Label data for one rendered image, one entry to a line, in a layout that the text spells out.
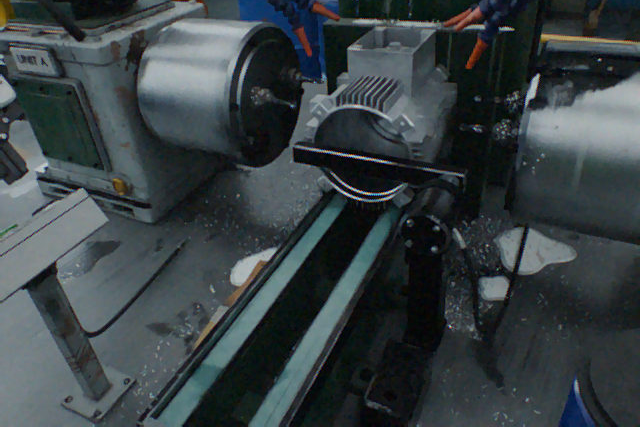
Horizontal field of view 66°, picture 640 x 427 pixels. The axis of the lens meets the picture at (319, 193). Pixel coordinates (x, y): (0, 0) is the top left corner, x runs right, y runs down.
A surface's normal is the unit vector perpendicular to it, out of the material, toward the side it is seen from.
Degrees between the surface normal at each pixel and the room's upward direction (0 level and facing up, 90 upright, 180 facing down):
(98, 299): 0
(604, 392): 0
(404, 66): 90
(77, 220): 58
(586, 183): 88
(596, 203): 99
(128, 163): 89
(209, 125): 88
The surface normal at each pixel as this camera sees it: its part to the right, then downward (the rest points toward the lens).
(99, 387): 0.90, 0.19
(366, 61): -0.44, 0.52
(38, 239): 0.72, -0.28
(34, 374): -0.07, -0.83
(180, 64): -0.37, -0.18
